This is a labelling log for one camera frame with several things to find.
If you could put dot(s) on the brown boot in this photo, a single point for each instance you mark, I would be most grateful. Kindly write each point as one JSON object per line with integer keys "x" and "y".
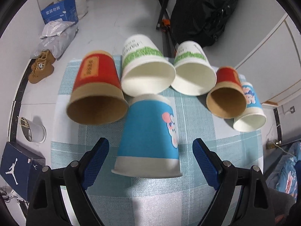
{"x": 40, "y": 70}
{"x": 45, "y": 55}

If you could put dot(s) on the brown boot near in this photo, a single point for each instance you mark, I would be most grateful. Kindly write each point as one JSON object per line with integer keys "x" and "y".
{"x": 40, "y": 70}

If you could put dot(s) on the blue white paper cup far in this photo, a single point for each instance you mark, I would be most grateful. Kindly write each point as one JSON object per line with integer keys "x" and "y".
{"x": 253, "y": 117}

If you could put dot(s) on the white green paper cup right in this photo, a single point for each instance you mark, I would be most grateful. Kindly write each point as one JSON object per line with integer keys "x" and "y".
{"x": 194, "y": 74}

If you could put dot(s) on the grey plastic parcel bags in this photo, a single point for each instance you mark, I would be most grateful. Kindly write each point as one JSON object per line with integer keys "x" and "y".
{"x": 56, "y": 37}

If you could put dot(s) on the blue cartoon paper cup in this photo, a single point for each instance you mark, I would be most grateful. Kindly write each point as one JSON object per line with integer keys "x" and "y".
{"x": 149, "y": 142}

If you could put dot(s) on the blue patterned bedding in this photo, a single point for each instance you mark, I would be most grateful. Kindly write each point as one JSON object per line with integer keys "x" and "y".
{"x": 284, "y": 176}

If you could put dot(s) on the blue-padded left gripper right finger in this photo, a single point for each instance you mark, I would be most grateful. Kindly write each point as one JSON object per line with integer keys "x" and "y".
{"x": 254, "y": 206}

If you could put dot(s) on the black coat stand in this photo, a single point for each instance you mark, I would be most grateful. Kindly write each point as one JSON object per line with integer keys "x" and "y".
{"x": 163, "y": 25}

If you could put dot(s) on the white green paper cup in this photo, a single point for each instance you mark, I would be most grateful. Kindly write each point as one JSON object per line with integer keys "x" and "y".
{"x": 145, "y": 70}
{"x": 194, "y": 74}

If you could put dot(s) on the black backpack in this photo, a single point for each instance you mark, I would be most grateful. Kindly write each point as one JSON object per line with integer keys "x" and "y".
{"x": 201, "y": 21}

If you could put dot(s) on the brown boot far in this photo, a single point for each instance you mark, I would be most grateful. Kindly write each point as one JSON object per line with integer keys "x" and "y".
{"x": 45, "y": 55}

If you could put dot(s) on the small red kraft paper cup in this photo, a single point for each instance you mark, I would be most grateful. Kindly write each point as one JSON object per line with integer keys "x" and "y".
{"x": 227, "y": 100}

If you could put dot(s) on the blue cardboard box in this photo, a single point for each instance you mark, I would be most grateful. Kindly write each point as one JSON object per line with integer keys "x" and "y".
{"x": 65, "y": 10}

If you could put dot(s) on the teal checked tablecloth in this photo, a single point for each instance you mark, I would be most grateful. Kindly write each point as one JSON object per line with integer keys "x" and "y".
{"x": 126, "y": 200}

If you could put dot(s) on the navy Jordan shoe box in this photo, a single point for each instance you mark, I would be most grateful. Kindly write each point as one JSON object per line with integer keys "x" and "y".
{"x": 20, "y": 168}

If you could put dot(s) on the white green paper cup left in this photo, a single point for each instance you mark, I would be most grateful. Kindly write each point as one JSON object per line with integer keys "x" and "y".
{"x": 145, "y": 70}

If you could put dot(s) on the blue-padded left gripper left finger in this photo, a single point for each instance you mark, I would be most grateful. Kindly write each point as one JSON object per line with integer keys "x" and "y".
{"x": 47, "y": 206}

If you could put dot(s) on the wall power socket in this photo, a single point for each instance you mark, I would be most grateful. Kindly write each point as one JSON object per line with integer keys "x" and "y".
{"x": 292, "y": 110}

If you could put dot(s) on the large red kraft paper cup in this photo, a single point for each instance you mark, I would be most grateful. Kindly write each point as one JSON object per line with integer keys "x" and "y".
{"x": 97, "y": 97}

